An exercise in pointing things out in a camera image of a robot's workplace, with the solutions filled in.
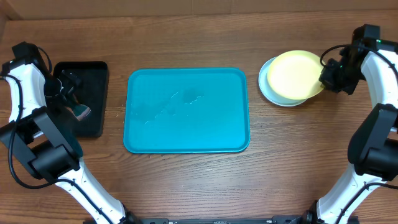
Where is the yellow-green plate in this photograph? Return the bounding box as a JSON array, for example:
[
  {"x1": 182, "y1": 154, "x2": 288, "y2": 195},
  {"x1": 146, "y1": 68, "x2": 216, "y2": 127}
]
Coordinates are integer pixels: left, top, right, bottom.
[{"x1": 267, "y1": 50, "x2": 324, "y2": 100}]

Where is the light blue plate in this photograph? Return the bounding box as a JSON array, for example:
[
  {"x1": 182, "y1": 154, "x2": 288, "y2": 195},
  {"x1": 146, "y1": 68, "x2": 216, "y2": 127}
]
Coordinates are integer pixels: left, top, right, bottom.
[{"x1": 258, "y1": 57, "x2": 306, "y2": 107}]

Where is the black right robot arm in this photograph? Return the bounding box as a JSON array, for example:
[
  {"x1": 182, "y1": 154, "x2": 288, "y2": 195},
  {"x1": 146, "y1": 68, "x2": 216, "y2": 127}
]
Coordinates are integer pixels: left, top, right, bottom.
[{"x1": 294, "y1": 24, "x2": 397, "y2": 223}]

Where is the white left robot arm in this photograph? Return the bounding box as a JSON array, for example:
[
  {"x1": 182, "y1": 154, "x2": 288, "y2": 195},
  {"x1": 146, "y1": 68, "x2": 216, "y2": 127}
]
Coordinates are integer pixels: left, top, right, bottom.
[{"x1": 1, "y1": 42, "x2": 136, "y2": 223}]

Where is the black water tray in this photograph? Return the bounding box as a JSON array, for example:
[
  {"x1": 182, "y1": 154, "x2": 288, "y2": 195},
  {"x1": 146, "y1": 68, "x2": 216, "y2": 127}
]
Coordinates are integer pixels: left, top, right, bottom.
[{"x1": 47, "y1": 61, "x2": 109, "y2": 138}]

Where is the teal plastic tray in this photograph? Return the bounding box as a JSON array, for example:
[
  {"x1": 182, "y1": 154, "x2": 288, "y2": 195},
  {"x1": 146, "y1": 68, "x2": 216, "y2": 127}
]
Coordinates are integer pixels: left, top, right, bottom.
[{"x1": 123, "y1": 68, "x2": 251, "y2": 154}]

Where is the brown cardboard backdrop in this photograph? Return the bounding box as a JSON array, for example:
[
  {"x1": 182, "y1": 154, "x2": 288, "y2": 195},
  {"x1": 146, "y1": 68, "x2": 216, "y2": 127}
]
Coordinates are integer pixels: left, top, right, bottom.
[{"x1": 1, "y1": 0, "x2": 397, "y2": 20}]

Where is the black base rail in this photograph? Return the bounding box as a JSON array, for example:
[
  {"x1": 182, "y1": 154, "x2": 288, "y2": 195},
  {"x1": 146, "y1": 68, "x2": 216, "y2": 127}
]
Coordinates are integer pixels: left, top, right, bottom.
[{"x1": 121, "y1": 215, "x2": 305, "y2": 224}]

